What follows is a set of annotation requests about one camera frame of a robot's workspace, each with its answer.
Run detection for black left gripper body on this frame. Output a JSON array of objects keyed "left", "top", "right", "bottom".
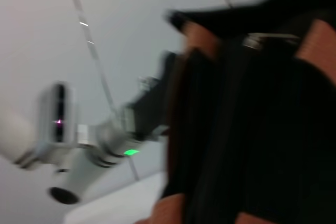
[{"left": 123, "top": 50, "right": 182, "bottom": 141}]

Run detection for black food bag orange straps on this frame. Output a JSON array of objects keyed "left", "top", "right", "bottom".
[{"left": 152, "top": 0, "right": 336, "bottom": 224}]

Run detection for silver metal zipper pull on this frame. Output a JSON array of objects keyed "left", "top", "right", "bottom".
[{"left": 241, "top": 31, "right": 300, "bottom": 51}]

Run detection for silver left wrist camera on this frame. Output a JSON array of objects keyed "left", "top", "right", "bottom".
[{"left": 39, "top": 81, "right": 77, "bottom": 146}]

